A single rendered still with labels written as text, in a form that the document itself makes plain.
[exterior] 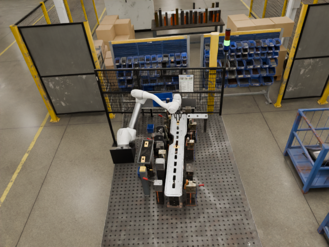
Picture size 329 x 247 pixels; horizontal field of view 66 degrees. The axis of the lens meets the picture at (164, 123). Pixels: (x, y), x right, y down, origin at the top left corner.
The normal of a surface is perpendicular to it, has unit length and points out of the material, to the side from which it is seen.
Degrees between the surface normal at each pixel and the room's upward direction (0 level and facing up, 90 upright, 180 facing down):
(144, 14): 90
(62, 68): 92
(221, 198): 0
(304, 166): 0
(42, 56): 91
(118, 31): 90
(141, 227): 0
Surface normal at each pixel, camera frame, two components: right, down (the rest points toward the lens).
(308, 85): 0.04, 0.62
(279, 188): -0.07, -0.77
